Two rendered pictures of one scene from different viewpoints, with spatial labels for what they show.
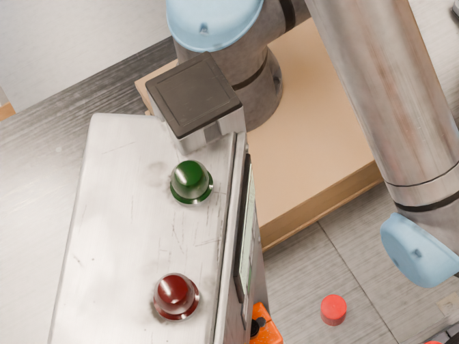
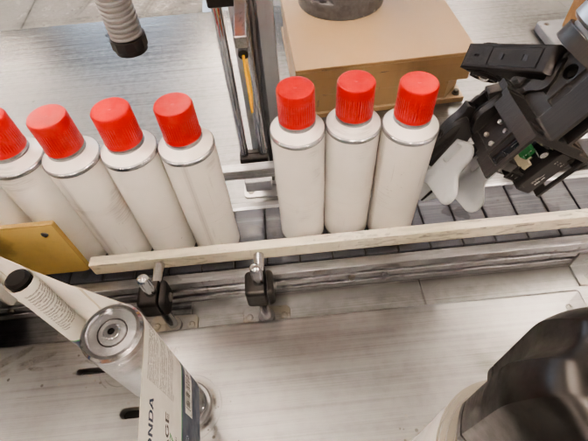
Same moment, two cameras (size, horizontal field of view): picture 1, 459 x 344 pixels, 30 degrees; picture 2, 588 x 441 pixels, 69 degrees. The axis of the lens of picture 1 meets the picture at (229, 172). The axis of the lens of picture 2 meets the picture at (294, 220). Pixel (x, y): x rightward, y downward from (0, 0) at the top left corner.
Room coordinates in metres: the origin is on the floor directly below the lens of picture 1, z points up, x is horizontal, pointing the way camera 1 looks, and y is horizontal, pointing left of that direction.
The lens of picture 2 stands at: (-0.14, -0.15, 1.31)
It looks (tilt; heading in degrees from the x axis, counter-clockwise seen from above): 53 degrees down; 18
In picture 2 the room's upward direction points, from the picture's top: 5 degrees counter-clockwise
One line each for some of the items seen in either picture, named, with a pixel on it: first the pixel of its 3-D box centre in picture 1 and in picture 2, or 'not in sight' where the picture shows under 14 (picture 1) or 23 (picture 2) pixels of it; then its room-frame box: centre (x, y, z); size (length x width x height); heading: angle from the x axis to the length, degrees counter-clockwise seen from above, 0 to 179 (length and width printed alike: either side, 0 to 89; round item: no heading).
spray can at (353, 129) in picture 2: not in sight; (349, 164); (0.17, -0.11, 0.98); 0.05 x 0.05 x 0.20
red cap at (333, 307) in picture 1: (333, 310); not in sight; (0.31, -0.10, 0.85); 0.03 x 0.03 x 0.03
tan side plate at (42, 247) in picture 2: not in sight; (26, 252); (0.01, 0.20, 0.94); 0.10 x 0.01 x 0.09; 110
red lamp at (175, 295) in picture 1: (174, 293); not in sight; (0.15, 0.04, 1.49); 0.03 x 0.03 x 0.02
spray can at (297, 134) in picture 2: not in sight; (299, 171); (0.15, -0.07, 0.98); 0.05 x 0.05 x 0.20
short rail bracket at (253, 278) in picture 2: not in sight; (262, 294); (0.05, -0.05, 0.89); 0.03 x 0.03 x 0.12; 20
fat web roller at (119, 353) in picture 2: not in sight; (158, 377); (-0.08, -0.01, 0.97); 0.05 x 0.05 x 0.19
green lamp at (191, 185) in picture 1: (190, 179); not in sight; (0.22, 0.02, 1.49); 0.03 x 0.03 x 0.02
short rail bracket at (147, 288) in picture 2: not in sight; (162, 290); (0.03, 0.06, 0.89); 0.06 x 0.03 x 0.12; 20
